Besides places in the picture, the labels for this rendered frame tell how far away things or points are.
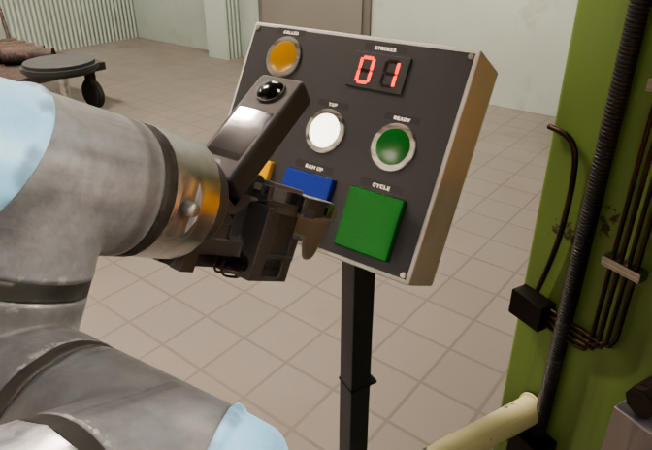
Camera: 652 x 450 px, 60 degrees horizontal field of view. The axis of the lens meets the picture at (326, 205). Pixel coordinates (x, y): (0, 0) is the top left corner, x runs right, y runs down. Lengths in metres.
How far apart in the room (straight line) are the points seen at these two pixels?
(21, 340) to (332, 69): 0.54
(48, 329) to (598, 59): 0.67
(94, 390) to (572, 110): 0.68
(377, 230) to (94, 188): 0.41
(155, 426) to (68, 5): 7.09
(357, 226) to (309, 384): 1.27
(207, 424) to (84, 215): 0.13
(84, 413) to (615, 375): 0.76
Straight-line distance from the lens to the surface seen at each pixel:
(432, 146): 0.67
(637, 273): 0.80
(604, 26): 0.79
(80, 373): 0.29
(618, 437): 0.66
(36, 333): 0.33
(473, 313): 2.25
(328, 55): 0.77
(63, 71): 3.10
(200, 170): 0.38
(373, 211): 0.67
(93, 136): 0.33
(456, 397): 1.91
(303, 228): 0.52
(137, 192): 0.34
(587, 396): 0.96
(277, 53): 0.81
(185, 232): 0.38
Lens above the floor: 1.33
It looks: 27 degrees down
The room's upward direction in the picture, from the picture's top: straight up
